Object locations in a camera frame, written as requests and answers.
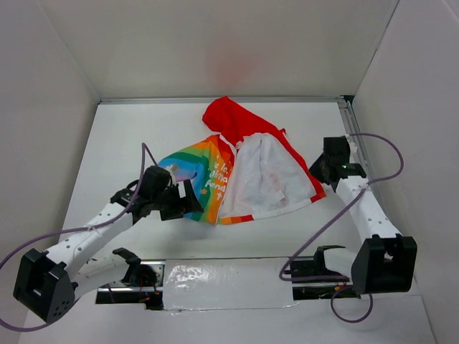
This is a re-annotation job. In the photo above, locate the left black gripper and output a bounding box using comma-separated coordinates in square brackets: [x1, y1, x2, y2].
[151, 179, 203, 221]

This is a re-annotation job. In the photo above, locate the rainbow striped kids jacket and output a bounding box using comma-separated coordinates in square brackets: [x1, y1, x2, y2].
[159, 97, 326, 225]

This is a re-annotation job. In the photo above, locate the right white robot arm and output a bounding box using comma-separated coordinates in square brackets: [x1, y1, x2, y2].
[310, 136, 417, 295]

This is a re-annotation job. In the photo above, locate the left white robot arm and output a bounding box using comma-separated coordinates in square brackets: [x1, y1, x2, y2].
[14, 164, 203, 324]

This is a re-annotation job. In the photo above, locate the white tape sheet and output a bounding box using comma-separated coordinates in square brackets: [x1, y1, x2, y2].
[163, 258, 295, 311]

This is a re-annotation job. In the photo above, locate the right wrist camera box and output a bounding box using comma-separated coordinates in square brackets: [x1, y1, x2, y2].
[346, 134, 359, 158]

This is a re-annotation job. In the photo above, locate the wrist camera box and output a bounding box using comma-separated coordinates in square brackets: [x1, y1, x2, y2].
[165, 163, 179, 186]
[346, 134, 359, 158]

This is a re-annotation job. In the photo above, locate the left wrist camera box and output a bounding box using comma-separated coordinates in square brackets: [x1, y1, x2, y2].
[165, 163, 179, 186]

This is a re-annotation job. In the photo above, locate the metal base rail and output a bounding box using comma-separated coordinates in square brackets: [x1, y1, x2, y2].
[95, 257, 350, 311]

